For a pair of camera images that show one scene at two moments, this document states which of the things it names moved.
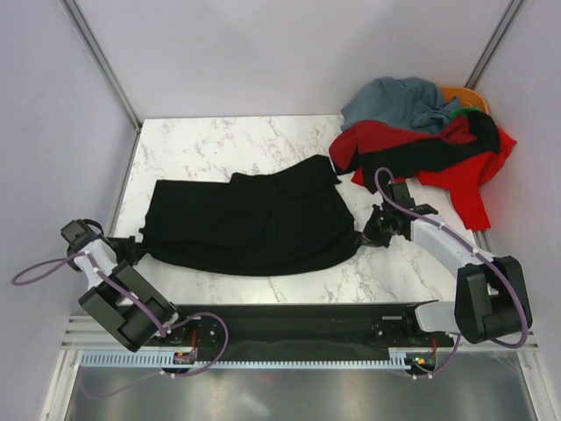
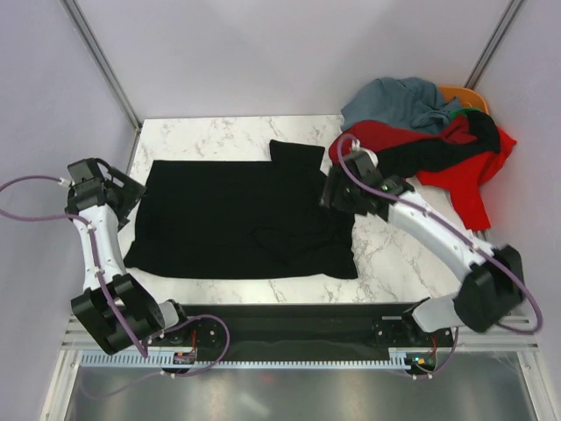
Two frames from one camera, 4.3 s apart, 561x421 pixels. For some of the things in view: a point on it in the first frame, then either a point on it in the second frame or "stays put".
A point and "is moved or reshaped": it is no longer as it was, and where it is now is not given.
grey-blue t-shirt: [401, 103] stays put
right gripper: [369, 235] to [335, 180]
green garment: [463, 111] stays put
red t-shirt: [463, 180] stays put
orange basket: [466, 96] stays put
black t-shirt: [258, 224] is moved or reshaped
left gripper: [134, 251] to [131, 193]
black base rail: [300, 327] stays put
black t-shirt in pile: [378, 166] stays put
